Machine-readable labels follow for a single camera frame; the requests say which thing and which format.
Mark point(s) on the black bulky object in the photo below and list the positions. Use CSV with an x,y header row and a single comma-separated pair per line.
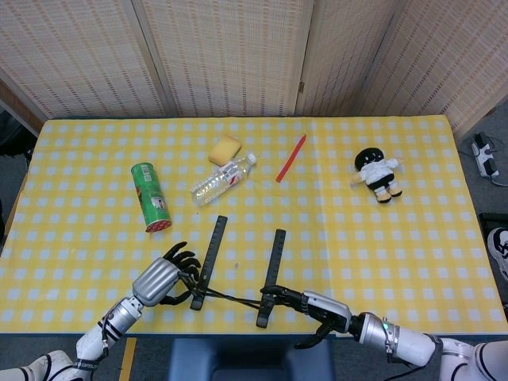
x,y
14,137

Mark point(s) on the yellow checkered tablecloth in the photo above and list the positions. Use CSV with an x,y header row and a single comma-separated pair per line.
x,y
357,258

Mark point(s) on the brass screen hinge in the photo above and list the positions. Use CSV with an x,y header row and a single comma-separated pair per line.
x,y
301,87

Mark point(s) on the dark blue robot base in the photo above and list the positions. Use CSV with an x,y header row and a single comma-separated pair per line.
x,y
250,361

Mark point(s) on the black folding stand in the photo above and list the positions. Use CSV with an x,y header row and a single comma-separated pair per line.
x,y
216,246

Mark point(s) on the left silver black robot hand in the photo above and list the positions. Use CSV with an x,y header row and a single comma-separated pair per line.
x,y
156,279

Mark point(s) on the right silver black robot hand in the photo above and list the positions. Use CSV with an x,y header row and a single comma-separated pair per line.
x,y
327,307

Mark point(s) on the white and black sneaker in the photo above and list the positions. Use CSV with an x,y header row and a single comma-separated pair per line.
x,y
500,254

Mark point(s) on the green chips can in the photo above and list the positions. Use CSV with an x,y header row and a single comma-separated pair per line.
x,y
151,194

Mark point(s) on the white power strip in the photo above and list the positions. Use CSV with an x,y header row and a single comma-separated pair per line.
x,y
485,156

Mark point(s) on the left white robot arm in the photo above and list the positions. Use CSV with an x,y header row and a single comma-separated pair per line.
x,y
93,343

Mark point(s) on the black and white plush doll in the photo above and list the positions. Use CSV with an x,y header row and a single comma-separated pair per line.
x,y
377,170

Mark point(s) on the yellow sponge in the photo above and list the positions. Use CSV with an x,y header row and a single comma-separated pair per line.
x,y
224,150

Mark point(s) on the red pen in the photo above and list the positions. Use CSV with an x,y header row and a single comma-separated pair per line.
x,y
291,158

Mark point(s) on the woven folding screen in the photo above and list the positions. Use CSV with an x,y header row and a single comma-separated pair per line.
x,y
230,51

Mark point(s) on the clear plastic water bottle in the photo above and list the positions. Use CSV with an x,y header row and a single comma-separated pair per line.
x,y
214,184

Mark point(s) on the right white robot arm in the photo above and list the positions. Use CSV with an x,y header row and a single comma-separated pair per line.
x,y
412,345

